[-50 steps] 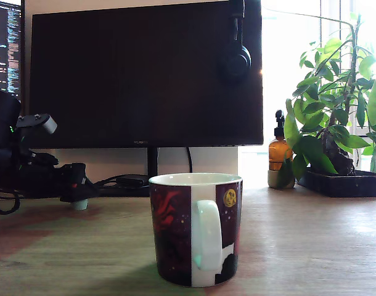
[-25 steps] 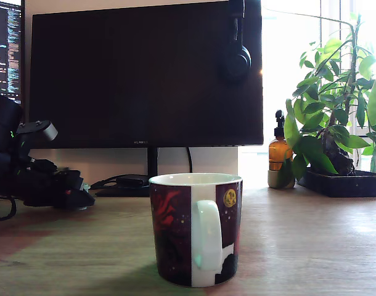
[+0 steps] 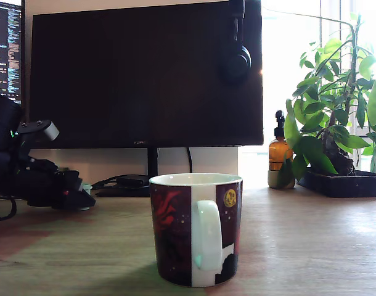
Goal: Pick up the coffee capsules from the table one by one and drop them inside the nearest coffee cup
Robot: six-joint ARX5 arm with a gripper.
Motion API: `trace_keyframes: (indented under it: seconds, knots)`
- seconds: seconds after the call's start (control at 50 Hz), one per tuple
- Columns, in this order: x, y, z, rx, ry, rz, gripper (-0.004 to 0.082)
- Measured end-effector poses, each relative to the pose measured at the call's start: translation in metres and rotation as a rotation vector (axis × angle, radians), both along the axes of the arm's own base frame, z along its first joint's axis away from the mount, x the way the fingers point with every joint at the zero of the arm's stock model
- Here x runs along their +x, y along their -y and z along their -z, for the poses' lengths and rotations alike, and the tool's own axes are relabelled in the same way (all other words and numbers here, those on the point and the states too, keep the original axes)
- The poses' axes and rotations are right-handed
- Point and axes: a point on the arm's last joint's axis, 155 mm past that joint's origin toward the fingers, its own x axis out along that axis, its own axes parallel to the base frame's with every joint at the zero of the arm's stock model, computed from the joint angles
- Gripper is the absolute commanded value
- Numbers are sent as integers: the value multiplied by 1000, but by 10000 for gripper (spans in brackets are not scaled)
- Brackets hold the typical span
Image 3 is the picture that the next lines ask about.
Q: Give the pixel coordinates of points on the small black box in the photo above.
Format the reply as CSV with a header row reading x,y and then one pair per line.
x,y
129,181

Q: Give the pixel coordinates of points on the green leafy plant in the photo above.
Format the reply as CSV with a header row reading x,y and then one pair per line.
x,y
314,151

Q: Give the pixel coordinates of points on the black headphones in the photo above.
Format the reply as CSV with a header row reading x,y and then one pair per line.
x,y
238,61

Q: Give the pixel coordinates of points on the screen showing code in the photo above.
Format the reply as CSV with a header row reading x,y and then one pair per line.
x,y
6,52

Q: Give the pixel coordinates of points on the small grey ceramic cup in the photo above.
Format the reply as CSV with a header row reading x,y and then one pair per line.
x,y
272,180

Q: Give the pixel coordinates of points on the large black monitor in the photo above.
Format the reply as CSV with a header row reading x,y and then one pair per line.
x,y
138,77

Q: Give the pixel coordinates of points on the mint green coffee capsule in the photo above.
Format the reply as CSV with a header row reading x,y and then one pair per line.
x,y
87,187

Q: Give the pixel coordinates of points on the grey camera box on bracket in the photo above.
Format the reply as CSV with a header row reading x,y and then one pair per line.
x,y
50,131

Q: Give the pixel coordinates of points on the black monitor stand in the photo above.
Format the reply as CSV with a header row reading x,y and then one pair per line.
x,y
152,163

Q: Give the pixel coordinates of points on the amber pump bottle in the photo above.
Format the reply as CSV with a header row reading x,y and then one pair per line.
x,y
279,154

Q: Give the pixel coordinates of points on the black plant tray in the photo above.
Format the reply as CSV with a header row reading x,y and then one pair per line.
x,y
339,185

